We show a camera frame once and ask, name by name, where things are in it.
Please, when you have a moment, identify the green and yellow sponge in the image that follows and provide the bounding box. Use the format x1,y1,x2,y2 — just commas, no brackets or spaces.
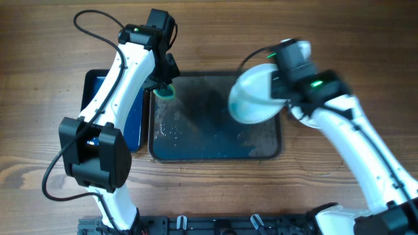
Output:
153,84,176,100

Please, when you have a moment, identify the white plate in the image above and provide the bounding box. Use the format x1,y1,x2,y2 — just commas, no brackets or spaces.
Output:
228,63,286,124
288,104,320,129

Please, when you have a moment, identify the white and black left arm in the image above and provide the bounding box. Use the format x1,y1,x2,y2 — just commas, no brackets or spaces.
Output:
51,8,180,234

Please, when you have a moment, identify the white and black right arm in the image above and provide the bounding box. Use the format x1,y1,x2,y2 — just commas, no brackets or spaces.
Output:
269,39,417,234

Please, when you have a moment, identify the dark brown serving tray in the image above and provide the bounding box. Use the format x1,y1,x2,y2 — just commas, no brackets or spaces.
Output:
148,70,282,163

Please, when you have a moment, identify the black tray with blue water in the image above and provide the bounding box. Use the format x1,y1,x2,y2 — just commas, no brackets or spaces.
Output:
80,69,149,152

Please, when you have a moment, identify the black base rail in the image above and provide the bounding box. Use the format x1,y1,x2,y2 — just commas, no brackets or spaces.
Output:
78,214,317,235

